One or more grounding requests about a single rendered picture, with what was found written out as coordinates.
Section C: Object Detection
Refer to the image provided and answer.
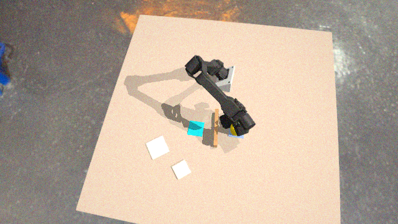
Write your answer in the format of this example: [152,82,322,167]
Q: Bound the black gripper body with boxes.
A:
[235,121,249,137]

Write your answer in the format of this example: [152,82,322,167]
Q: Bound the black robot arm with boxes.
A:
[185,55,256,131]

